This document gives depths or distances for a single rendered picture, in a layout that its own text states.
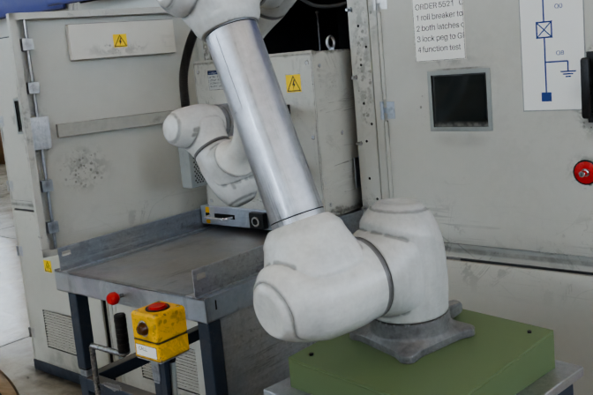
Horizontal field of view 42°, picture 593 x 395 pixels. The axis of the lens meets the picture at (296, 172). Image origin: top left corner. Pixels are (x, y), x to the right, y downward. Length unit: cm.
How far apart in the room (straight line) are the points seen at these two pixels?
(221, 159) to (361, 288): 64
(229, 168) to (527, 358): 80
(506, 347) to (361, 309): 30
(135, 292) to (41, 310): 184
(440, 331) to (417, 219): 22
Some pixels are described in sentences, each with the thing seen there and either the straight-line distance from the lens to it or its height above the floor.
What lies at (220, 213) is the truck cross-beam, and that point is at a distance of 247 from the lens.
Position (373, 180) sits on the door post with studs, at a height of 101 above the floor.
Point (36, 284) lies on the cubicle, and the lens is 376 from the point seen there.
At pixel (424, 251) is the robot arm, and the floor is 101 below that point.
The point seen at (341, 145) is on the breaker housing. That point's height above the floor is 111.
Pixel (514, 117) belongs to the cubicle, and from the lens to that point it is 197.
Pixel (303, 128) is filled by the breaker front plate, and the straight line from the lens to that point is 219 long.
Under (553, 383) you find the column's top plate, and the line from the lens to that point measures 152.
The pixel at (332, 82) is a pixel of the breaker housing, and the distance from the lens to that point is 221.
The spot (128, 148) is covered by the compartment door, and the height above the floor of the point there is 113.
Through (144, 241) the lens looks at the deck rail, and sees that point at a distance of 240.
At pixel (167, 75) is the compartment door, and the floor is 136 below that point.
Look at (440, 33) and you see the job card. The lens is 204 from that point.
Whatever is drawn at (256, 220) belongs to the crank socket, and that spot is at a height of 90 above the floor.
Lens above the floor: 138
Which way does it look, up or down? 9 degrees down
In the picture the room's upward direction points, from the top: 5 degrees counter-clockwise
